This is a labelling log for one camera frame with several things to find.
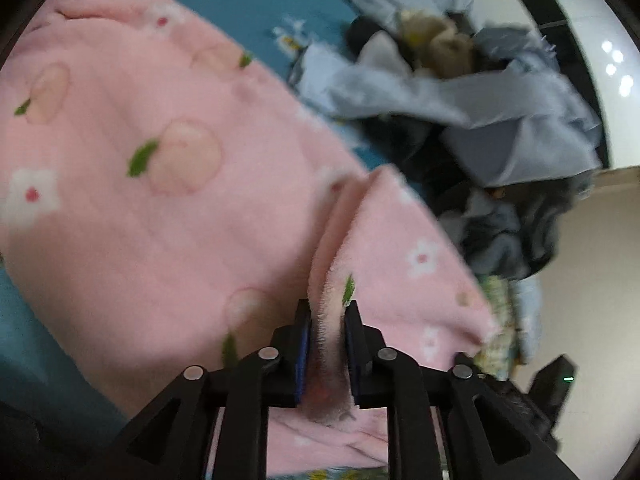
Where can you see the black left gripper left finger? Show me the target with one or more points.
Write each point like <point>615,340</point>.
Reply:
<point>215,424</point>

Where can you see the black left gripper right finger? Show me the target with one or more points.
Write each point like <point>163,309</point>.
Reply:
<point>448,424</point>

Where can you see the pink fleece peach-print garment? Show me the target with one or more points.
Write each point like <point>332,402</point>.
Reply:
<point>165,203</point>

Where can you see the dark clothes pile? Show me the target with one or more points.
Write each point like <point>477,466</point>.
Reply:
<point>511,231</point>

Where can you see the white black wardrobe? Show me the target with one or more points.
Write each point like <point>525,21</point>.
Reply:
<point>599,52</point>

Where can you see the beige plush toy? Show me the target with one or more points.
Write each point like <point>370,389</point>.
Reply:
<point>439,48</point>

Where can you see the teal floral bed blanket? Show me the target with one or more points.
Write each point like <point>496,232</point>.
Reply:
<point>37,378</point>

